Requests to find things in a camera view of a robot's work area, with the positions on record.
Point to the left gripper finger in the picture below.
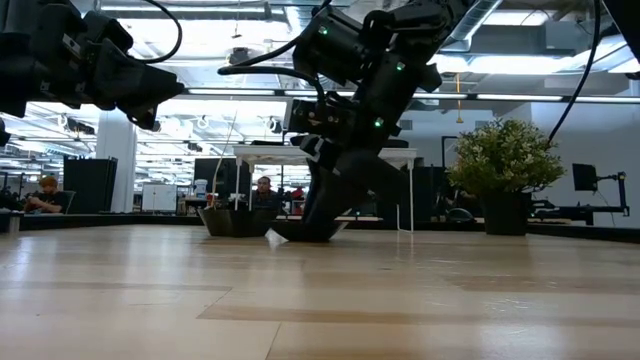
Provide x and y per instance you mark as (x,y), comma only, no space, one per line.
(145,119)
(135,80)

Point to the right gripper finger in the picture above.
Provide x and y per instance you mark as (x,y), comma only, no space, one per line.
(320,155)
(360,175)

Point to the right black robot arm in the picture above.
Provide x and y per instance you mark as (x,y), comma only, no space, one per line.
(340,45)

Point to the white lattice shelf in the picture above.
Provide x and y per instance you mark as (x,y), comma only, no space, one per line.
(270,152)

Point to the person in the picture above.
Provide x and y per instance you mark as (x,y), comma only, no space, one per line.
(47,197)
(265,196)

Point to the white cabinet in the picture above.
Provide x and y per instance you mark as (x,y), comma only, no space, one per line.
(159,197)

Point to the black office partition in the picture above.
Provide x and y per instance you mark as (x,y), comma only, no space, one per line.
(90,182)

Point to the white jug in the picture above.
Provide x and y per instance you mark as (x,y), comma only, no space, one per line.
(200,189)

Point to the black ceiling-mounted device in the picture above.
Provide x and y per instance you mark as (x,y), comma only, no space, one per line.
(240,54)

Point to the green artificial potted plant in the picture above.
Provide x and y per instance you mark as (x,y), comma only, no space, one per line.
(505,160)

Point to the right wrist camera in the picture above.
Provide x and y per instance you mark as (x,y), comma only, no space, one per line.
(312,117)

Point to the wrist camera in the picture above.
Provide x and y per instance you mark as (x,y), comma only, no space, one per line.
(312,117)
(107,30)

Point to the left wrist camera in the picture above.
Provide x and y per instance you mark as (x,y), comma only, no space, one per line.
(107,30)

